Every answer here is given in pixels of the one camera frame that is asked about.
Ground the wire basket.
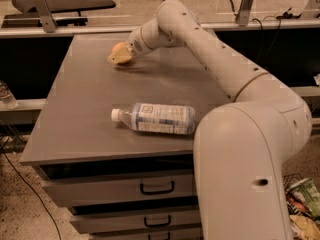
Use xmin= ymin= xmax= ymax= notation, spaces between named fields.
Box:
xmin=283 ymin=174 xmax=303 ymax=190

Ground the clear bottle at left edge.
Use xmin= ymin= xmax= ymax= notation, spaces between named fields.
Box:
xmin=0 ymin=81 xmax=18 ymax=109

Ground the clear plastic water bottle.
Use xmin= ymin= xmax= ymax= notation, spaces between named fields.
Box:
xmin=111 ymin=103 xmax=195 ymax=135

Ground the orange fruit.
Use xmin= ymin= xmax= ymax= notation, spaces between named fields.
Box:
xmin=112 ymin=42 xmax=125 ymax=52

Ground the left metal bracket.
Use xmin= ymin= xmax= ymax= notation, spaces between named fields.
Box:
xmin=33 ymin=0 xmax=57 ymax=33

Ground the top drawer with black handle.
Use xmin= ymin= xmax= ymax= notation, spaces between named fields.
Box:
xmin=42 ymin=169 xmax=196 ymax=207

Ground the black cable in background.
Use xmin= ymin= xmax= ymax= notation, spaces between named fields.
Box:
xmin=225 ymin=0 xmax=294 ymax=57

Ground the black floor cable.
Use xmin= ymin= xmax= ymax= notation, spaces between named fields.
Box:
xmin=0 ymin=140 xmax=63 ymax=240

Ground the right metal bracket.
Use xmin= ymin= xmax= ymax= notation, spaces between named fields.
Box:
xmin=235 ymin=0 xmax=254 ymax=26

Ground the drawer with black handle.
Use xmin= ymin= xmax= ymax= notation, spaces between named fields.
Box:
xmin=89 ymin=228 xmax=202 ymax=240
xmin=42 ymin=169 xmax=196 ymax=207
xmin=71 ymin=209 xmax=200 ymax=234

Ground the grey drawer cabinet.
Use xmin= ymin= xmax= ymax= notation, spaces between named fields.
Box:
xmin=20 ymin=34 xmax=228 ymax=237

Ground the bottom drawer with black handle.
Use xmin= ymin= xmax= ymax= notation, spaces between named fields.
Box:
xmin=89 ymin=228 xmax=202 ymax=240

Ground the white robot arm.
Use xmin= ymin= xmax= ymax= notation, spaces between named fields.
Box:
xmin=108 ymin=0 xmax=312 ymax=240

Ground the metal rail bar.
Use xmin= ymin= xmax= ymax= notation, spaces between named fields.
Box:
xmin=0 ymin=19 xmax=320 ymax=39

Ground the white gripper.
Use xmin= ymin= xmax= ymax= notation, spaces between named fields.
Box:
xmin=107 ymin=28 xmax=157 ymax=64

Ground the red snack bag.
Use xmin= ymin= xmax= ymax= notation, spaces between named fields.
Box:
xmin=286 ymin=193 xmax=308 ymax=215

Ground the yellow snack bag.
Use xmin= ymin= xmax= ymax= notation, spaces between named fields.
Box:
xmin=290 ymin=215 xmax=320 ymax=240

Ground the middle drawer with black handle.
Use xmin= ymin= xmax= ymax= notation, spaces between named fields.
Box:
xmin=71 ymin=209 xmax=200 ymax=234

